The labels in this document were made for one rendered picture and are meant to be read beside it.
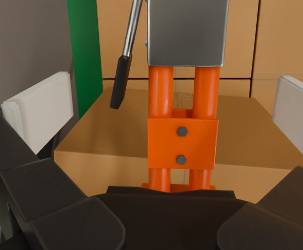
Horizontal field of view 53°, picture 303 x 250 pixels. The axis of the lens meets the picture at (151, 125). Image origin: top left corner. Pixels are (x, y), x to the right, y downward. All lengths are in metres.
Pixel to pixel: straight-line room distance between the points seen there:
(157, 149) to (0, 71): 1.34
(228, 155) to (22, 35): 1.19
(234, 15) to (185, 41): 0.57
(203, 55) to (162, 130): 0.07
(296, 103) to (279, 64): 0.68
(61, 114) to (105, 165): 0.28
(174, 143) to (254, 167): 0.22
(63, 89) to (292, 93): 0.13
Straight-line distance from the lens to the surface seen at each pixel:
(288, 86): 0.18
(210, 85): 0.26
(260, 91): 0.85
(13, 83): 1.56
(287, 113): 0.18
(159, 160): 0.28
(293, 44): 0.86
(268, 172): 0.47
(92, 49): 1.39
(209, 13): 0.25
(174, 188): 0.33
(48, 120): 0.17
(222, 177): 0.46
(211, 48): 0.25
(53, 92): 0.17
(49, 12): 1.44
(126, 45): 0.26
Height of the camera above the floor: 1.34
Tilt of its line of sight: 69 degrees down
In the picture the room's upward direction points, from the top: 170 degrees counter-clockwise
